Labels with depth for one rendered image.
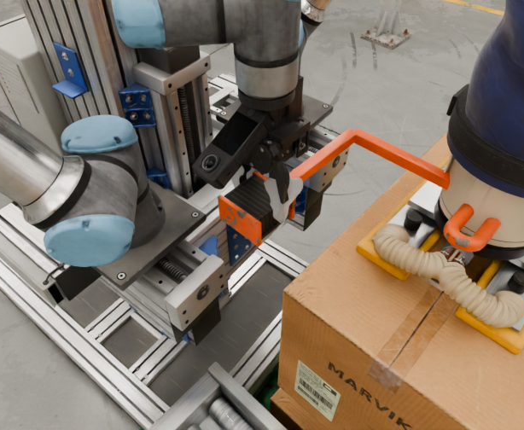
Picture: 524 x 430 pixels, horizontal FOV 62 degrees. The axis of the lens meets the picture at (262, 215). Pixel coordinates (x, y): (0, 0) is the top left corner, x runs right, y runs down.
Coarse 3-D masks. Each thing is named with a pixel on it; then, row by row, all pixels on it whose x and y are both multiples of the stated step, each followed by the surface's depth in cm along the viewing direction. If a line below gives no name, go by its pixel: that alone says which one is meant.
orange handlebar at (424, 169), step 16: (336, 144) 76; (368, 144) 78; (384, 144) 76; (320, 160) 74; (400, 160) 75; (416, 160) 73; (304, 176) 72; (432, 176) 72; (448, 176) 71; (464, 208) 66; (448, 224) 64; (464, 224) 65; (496, 224) 64; (448, 240) 63; (464, 240) 62; (480, 240) 62
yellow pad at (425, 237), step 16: (400, 208) 82; (384, 224) 80; (400, 224) 79; (416, 224) 76; (432, 224) 79; (368, 240) 77; (416, 240) 76; (432, 240) 77; (368, 256) 76; (400, 272) 72
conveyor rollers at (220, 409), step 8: (216, 400) 112; (224, 400) 112; (216, 408) 110; (224, 408) 110; (232, 408) 111; (216, 416) 110; (224, 416) 109; (232, 416) 109; (240, 416) 109; (224, 424) 108; (232, 424) 108; (240, 424) 107; (248, 424) 108
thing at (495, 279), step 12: (492, 264) 73; (504, 264) 73; (492, 276) 72; (504, 276) 71; (516, 276) 68; (492, 288) 70; (504, 288) 70; (516, 288) 68; (456, 312) 69; (468, 312) 67; (480, 324) 66; (516, 324) 65; (492, 336) 65; (504, 336) 64; (516, 336) 64; (516, 348) 63
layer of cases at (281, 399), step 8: (280, 392) 113; (272, 400) 112; (280, 400) 112; (288, 400) 112; (272, 408) 115; (280, 408) 111; (288, 408) 111; (296, 408) 111; (280, 416) 115; (288, 416) 109; (296, 416) 109; (304, 416) 109; (312, 416) 109; (288, 424) 113; (296, 424) 108; (304, 424) 108; (312, 424) 108; (320, 424) 108
